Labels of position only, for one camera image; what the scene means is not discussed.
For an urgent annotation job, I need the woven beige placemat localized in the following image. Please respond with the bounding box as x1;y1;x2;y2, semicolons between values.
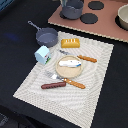
14;31;113;128

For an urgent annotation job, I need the round beige plate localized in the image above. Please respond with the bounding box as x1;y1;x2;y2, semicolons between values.
55;55;83;78

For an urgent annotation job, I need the brown toy sausage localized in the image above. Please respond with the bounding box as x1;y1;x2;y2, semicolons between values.
41;82;66;89

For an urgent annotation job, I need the yellow toy bread loaf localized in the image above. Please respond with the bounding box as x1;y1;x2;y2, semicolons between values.
61;38;80;48

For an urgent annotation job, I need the fork with wooden handle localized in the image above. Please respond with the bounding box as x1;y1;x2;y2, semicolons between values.
45;71;85;89

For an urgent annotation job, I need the white and blue toy fish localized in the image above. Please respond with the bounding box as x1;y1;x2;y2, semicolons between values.
59;60;81;68

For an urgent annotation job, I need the tall grey pot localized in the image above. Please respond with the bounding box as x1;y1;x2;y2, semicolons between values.
62;0;83;20

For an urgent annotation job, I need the light blue milk carton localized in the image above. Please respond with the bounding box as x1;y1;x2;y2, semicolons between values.
34;46;51;64

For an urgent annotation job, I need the beige bowl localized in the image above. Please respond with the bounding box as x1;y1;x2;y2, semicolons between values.
118;4;128;30

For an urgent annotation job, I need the knife with wooden handle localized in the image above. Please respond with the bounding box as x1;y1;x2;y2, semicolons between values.
58;50;97;63

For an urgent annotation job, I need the low grey pot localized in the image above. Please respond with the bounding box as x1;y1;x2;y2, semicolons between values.
29;21;58;48

